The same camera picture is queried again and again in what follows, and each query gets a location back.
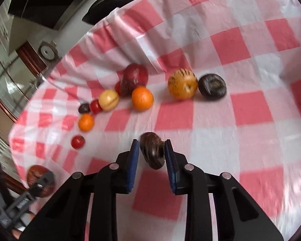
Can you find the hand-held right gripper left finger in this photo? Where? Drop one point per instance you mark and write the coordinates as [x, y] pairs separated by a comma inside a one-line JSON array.
[[132, 167]]

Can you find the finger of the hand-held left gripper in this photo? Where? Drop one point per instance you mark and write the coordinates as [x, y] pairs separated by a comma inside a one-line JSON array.
[[44, 180]]

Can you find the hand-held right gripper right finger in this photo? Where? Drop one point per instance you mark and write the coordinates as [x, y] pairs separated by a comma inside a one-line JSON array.
[[171, 169]]

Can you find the brown wooden bowl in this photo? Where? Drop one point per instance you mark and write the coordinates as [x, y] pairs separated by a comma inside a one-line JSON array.
[[33, 174]]

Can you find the dark brown round fruit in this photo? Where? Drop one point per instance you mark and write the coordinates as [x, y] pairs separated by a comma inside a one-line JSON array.
[[152, 153]]

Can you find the small red tomato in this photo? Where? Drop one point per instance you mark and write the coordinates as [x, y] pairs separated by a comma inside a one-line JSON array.
[[95, 106], [77, 141]]

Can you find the small orange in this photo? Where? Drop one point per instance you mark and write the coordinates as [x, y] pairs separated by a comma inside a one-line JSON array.
[[86, 122]]

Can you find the large orange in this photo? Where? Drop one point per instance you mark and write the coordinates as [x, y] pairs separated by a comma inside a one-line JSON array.
[[142, 98]]

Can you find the pale yellow fruit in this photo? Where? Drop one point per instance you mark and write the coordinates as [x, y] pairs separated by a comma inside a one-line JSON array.
[[108, 100]]

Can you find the small dark purple fruit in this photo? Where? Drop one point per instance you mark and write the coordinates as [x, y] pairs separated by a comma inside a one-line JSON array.
[[84, 108]]

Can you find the small dark red fruit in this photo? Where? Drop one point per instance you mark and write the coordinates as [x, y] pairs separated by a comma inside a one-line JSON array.
[[118, 88]]

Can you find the yellow striped melon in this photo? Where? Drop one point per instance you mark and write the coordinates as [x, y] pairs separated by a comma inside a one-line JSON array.
[[182, 83]]

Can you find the large dark red fruit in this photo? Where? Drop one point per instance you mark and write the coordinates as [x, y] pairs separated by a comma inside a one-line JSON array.
[[136, 76]]

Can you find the large dark purple fruit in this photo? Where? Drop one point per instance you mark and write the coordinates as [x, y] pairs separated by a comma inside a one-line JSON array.
[[212, 85]]

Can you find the wooden framed glass door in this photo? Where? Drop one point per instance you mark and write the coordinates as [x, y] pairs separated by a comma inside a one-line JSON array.
[[5, 85]]

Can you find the pink checkered tablecloth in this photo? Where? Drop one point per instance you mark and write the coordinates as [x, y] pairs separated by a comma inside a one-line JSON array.
[[215, 42]]

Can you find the black wok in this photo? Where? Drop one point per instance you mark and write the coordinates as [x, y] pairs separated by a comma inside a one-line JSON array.
[[110, 5]]

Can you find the round wall clock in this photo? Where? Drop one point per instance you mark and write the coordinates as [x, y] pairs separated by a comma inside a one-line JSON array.
[[48, 52]]

